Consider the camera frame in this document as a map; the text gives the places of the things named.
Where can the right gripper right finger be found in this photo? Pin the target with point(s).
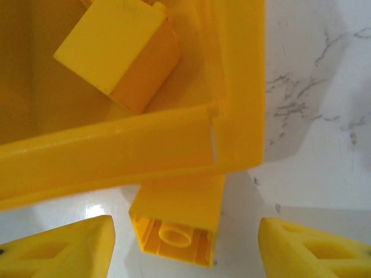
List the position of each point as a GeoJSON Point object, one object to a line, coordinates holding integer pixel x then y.
{"type": "Point", "coordinates": [313, 255]}

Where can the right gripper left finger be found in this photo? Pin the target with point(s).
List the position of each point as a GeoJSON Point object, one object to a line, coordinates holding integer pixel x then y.
{"type": "Point", "coordinates": [52, 255]}

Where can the yellow plastic bin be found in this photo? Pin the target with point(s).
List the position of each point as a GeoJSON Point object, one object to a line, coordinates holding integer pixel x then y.
{"type": "Point", "coordinates": [240, 87]}

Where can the yellow square lego brick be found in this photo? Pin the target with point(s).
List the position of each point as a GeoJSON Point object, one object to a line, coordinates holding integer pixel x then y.
{"type": "Point", "coordinates": [110, 43]}
{"type": "Point", "coordinates": [179, 202]}

